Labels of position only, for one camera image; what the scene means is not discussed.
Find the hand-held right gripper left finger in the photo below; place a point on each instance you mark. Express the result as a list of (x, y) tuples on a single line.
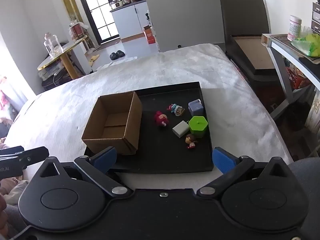
[(105, 156)]

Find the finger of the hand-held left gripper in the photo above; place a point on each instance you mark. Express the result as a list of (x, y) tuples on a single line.
[(35, 155)]

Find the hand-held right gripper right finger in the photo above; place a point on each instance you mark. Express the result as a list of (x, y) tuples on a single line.
[(223, 160)]

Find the brown-haired small figurine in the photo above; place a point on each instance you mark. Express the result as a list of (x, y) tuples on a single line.
[(190, 140)]

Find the green hexagonal box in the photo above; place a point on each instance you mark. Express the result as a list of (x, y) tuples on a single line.
[(198, 127)]

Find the brown cardboard box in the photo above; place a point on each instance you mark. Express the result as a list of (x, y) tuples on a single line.
[(132, 120)]

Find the white rectangular block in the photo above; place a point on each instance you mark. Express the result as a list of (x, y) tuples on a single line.
[(180, 129)]

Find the black shallow tray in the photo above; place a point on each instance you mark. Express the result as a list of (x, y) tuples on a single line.
[(162, 152)]

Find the purple cube toy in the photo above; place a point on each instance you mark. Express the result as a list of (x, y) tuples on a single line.
[(195, 108)]

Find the pink hooded figurine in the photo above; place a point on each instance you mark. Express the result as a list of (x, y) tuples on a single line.
[(161, 118)]

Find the blue red figurine with jar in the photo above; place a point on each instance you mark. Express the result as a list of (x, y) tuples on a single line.
[(176, 109)]

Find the person's left forearm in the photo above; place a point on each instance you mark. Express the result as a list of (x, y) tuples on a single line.
[(2, 210)]

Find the person's left grey pants leg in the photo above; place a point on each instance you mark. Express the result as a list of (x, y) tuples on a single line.
[(15, 217)]

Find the person's grey pants leg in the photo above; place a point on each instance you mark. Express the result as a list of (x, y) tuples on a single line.
[(306, 177), (15, 217)]

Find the floral printed cloth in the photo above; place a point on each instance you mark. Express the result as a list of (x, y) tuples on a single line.
[(7, 100)]

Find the person's right grey pants leg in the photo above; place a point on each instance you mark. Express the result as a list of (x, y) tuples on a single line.
[(306, 177)]

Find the yellow slipper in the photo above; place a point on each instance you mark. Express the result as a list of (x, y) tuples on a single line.
[(93, 58)]

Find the black-framed brown board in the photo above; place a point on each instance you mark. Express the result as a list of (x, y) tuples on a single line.
[(255, 55)]

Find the red crate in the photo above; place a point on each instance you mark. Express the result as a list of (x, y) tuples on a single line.
[(297, 77)]

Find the round gold-rimmed table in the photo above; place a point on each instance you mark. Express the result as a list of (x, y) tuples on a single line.
[(67, 48)]

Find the clear glass jar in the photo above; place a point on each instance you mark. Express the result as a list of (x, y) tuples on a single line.
[(52, 45)]

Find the white desk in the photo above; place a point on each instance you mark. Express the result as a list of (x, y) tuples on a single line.
[(287, 55)]

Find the red tin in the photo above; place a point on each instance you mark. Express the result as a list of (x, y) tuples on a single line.
[(76, 31)]

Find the orange carton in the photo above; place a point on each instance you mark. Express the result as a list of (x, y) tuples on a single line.
[(149, 35)]

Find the white kitchen cabinet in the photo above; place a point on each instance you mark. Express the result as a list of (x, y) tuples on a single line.
[(130, 20)]

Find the black spray bottle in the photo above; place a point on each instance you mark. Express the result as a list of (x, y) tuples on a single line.
[(148, 20)]

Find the green plastic bag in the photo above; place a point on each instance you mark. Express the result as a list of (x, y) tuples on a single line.
[(308, 43)]

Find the black-framed glass door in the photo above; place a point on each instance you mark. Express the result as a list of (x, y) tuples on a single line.
[(98, 10)]

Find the dark grey panel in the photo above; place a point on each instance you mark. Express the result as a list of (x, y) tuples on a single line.
[(245, 15)]

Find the pink-lidded white jar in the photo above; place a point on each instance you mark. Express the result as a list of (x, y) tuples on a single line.
[(294, 28)]

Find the grey drawer organizer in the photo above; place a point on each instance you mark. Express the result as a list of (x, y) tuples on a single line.
[(316, 17)]

